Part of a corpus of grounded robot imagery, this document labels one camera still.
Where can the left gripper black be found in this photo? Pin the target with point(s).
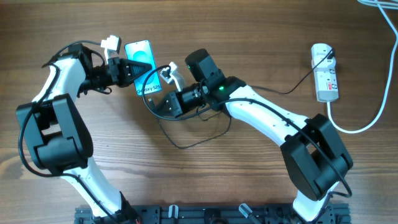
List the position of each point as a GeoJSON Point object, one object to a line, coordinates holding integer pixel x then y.
{"type": "Point", "coordinates": [120, 73]}

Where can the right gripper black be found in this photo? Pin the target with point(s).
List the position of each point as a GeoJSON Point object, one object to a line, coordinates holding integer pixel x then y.
{"type": "Point", "coordinates": [176, 101]}

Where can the turquoise Galaxy S25 smartphone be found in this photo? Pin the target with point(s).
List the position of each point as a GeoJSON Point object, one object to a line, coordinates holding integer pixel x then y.
{"type": "Point", "coordinates": [141, 51]}

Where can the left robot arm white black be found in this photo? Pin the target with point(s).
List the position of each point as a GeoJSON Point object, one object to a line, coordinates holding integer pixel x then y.
{"type": "Point", "coordinates": [54, 140]}

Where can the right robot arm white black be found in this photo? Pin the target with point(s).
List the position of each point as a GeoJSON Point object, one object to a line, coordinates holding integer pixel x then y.
{"type": "Point", "coordinates": [315, 156]}

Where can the white power strip socket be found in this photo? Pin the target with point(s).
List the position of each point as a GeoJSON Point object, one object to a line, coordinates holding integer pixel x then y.
{"type": "Point", "coordinates": [326, 86]}

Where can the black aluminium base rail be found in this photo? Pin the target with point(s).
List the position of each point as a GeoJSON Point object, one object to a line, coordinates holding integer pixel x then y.
{"type": "Point", "coordinates": [268, 213]}

